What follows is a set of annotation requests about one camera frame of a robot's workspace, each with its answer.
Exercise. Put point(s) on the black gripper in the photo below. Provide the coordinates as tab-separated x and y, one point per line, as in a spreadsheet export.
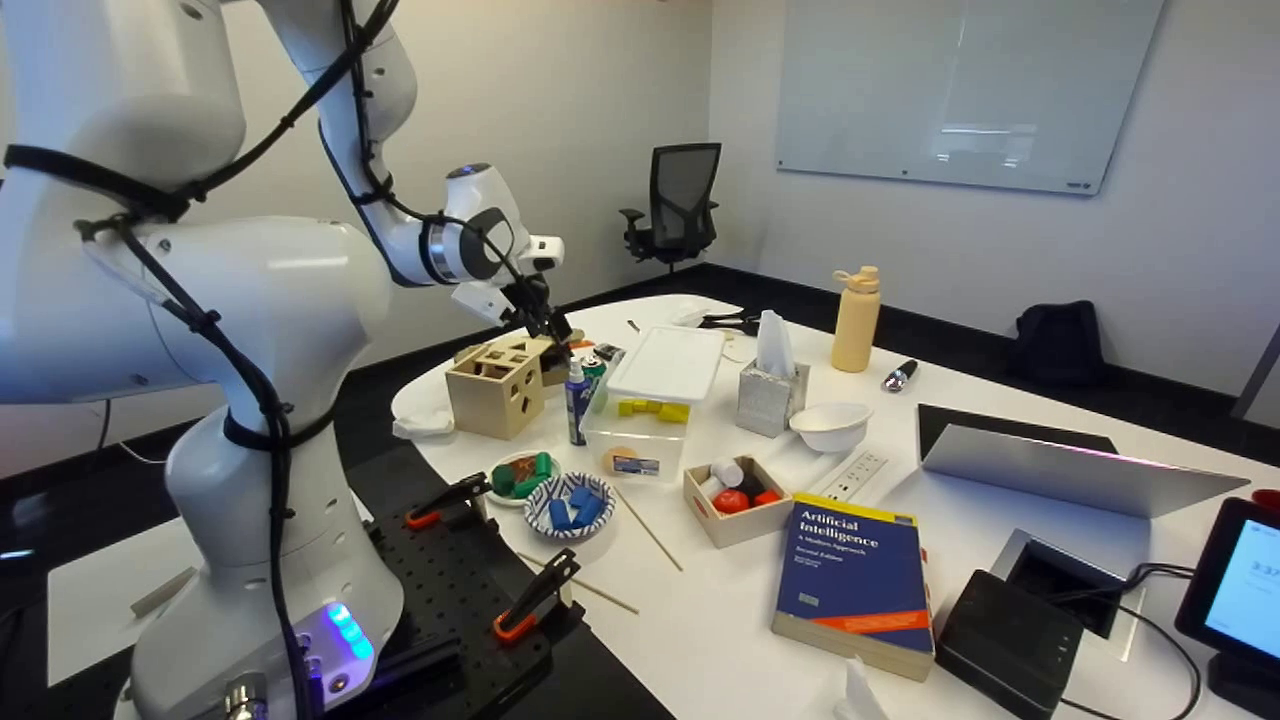
539	302

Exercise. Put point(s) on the white bottle cap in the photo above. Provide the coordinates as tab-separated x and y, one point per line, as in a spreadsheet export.
576	356

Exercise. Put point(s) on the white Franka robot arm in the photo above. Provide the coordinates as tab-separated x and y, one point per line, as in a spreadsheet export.
161	294

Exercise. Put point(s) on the mustard yellow bottle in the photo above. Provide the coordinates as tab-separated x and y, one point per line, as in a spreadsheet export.
856	323

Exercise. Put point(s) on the wooden shape sorter box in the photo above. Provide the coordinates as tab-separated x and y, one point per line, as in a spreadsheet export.
502	387

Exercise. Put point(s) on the white container lid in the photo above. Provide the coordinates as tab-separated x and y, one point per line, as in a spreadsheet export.
667	360

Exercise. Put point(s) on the clear plastic container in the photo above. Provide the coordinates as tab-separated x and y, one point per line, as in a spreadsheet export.
640	432

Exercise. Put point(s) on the green rimmed bowl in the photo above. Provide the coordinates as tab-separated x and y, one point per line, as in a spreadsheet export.
521	479

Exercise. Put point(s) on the blue patterned plate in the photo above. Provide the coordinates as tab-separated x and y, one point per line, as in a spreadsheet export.
569	510

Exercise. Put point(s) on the black office chair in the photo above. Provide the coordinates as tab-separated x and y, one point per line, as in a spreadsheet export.
677	203

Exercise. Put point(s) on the wooden chopstick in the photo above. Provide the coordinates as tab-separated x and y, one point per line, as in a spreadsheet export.
650	531
585	591

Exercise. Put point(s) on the white toy cylinder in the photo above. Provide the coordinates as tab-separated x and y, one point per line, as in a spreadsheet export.
724	475

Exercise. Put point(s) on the silver tissue box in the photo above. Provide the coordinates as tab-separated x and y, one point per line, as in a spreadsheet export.
770	395

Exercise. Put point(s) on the red toy tomato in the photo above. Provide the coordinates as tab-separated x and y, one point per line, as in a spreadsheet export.
731	501

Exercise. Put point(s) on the small wooden crate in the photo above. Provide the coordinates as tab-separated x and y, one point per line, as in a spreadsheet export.
736	505

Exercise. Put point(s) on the white bowl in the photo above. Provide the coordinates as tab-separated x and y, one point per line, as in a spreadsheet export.
830	430

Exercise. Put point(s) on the white keypad remote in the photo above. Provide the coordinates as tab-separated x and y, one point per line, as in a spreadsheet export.
856	475

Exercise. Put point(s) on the small black metal tool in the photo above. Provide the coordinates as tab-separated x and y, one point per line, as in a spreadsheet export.
899	374

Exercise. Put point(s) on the blue hardcover book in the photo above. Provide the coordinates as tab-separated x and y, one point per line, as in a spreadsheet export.
854	587

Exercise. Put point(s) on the black backpack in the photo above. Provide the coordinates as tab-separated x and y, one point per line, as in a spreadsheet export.
1063	344

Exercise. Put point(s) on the silver laptop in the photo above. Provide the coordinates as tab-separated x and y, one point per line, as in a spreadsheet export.
1067	475

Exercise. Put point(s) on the black box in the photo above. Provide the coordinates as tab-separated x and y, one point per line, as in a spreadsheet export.
1005	644

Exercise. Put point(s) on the black tablet on stand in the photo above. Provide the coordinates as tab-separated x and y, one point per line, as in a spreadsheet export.
1234	602

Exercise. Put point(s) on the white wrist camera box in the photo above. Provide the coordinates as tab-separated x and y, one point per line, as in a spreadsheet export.
546	251

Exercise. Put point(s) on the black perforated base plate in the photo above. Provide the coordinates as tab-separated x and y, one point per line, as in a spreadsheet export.
443	602

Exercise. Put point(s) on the wall whiteboard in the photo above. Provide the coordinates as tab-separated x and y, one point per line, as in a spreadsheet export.
963	94

